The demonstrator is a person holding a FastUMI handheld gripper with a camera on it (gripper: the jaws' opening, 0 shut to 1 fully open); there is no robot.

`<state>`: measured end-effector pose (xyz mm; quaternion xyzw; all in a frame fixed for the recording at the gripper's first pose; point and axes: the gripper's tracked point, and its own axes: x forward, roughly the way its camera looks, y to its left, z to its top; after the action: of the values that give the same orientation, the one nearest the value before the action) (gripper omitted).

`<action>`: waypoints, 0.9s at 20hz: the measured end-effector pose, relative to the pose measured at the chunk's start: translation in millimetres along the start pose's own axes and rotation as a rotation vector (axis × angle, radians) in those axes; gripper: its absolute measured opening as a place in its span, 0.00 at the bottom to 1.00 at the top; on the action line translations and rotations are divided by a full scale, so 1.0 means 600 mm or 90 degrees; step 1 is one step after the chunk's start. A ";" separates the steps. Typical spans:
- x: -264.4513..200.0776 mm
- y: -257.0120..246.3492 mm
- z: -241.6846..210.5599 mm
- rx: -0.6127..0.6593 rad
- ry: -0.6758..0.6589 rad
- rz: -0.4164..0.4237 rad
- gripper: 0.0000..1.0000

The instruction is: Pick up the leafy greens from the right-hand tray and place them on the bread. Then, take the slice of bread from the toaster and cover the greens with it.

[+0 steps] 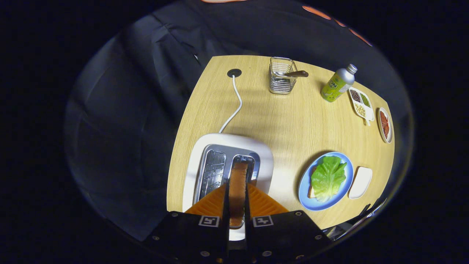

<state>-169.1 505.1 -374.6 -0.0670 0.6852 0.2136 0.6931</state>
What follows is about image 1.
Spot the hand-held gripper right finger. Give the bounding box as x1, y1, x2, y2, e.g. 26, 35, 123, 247
244, 183, 332, 262

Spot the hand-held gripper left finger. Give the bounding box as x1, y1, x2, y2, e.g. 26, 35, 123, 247
142, 183, 230, 263

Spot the white bread slice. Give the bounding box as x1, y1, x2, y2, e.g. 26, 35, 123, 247
308, 167, 319, 199
228, 162, 249, 228

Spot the green lettuce leaf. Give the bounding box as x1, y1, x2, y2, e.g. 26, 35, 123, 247
311, 156, 347, 203

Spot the blue round plate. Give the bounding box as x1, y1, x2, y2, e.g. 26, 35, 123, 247
298, 152, 354, 211

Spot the white rectangular plate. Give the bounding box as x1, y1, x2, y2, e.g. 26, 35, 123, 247
348, 166, 373, 199

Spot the white toaster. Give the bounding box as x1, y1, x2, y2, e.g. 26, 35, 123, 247
182, 133, 274, 241

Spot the white oval plate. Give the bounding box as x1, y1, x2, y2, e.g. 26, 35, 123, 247
377, 107, 394, 144

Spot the white divided dish with beans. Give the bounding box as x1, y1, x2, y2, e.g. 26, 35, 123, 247
348, 87, 375, 126

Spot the green label metal bottle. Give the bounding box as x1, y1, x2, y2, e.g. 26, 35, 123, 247
321, 64, 358, 103

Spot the white power cable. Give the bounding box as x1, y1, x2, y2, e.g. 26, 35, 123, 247
219, 75, 243, 133

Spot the metal wire utensil basket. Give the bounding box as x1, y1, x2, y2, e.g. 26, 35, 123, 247
269, 57, 298, 95

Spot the brown-handled utensil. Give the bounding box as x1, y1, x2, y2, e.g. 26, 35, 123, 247
275, 70, 309, 78

